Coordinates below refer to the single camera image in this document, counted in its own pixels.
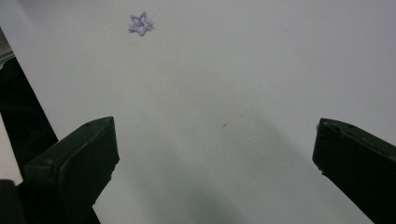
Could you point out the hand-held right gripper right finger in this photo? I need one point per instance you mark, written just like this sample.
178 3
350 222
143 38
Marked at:
358 161

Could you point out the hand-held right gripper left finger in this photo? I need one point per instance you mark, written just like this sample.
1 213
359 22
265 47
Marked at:
74 161

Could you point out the purple star-shaped clip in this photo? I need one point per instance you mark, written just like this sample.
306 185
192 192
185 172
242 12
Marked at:
136 28

